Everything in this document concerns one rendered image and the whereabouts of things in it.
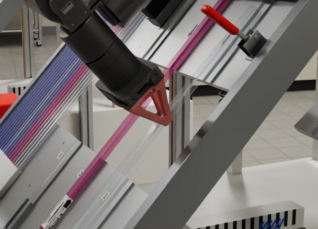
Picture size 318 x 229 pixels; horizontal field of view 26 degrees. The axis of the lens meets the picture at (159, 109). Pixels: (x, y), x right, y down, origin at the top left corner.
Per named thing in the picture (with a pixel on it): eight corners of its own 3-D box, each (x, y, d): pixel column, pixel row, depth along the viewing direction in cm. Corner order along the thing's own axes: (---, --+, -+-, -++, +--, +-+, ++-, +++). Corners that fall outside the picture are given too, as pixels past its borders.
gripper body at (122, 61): (132, 61, 100) (100, 25, 96) (165, 74, 91) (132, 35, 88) (101, 93, 99) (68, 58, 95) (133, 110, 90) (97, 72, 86)
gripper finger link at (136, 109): (168, 98, 103) (130, 55, 98) (192, 109, 97) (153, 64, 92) (138, 131, 102) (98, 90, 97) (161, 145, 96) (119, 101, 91)
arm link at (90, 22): (48, 28, 91) (61, 35, 86) (84, -9, 91) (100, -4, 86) (81, 63, 94) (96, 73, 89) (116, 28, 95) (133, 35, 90)
